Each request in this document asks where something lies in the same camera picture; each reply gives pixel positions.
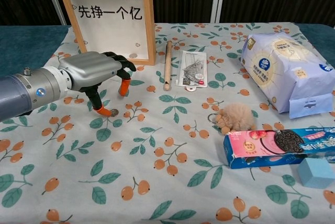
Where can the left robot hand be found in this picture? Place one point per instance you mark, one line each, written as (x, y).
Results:
(89, 69)

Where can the silver coin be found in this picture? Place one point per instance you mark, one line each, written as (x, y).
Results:
(115, 113)
(133, 55)

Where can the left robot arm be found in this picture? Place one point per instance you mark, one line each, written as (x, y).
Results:
(26, 90)

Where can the teal table cover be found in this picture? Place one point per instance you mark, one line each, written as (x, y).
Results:
(26, 46)

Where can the wooden stick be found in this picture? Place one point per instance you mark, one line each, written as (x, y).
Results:
(167, 67)

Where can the floral leaf tablecloth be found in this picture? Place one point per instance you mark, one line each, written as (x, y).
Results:
(157, 129)

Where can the clear packet with cat card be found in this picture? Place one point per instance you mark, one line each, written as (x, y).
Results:
(192, 69)

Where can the blue pink cookie box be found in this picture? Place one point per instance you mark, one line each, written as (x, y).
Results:
(261, 148)

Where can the lavender tissue pack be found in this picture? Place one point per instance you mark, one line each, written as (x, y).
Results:
(282, 72)

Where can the light blue cube block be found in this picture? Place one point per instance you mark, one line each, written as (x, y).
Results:
(316, 174)

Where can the wooden frame money box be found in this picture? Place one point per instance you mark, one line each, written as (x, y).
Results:
(150, 25)

